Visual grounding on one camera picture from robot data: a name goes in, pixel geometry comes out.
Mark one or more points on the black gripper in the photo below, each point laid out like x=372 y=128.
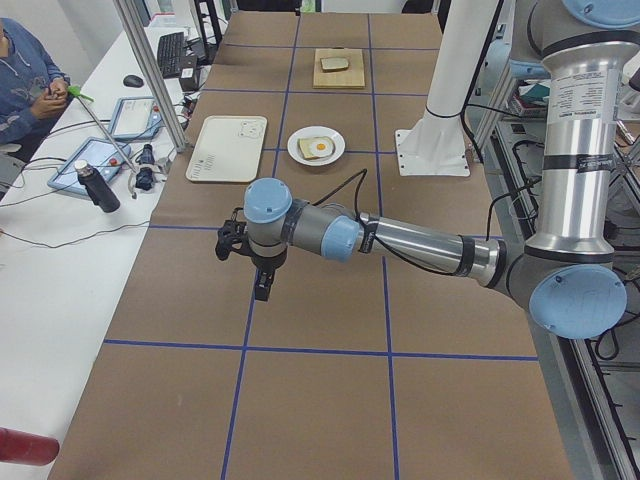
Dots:
x=267 y=263

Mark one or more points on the white round plate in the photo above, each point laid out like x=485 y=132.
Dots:
x=310 y=131

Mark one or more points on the plain bread slice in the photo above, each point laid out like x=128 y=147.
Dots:
x=334 y=64

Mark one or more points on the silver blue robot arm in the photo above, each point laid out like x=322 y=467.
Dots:
x=562 y=276

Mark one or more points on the bread slice with fried egg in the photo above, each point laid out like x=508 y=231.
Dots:
x=303 y=145

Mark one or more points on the cream bear tray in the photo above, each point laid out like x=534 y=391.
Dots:
x=228 y=149

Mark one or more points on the fried egg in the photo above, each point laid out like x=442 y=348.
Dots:
x=320 y=148

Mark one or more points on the black water bottle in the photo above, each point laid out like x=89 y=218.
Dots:
x=96 y=187

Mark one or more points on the far teach pendant tablet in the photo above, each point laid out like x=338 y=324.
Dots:
x=135 y=119

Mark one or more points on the black power adapter box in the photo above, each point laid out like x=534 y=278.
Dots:
x=189 y=79

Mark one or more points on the wooden cutting board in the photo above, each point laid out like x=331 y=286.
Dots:
x=352 y=78

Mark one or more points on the black computer mouse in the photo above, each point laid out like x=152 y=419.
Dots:
x=133 y=81

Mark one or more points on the black keyboard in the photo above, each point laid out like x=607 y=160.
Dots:
x=169 y=54

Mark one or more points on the green tipped metal rod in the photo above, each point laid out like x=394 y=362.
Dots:
x=75 y=92

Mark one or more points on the person in blue hoodie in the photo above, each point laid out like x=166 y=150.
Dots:
x=34 y=91

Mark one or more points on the red cylinder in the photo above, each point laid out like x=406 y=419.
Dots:
x=25 y=448

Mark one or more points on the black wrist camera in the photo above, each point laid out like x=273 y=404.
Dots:
x=232 y=237

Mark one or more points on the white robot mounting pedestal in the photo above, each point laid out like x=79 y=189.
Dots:
x=435 y=145

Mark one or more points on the aluminium frame post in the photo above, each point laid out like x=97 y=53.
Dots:
x=146 y=60

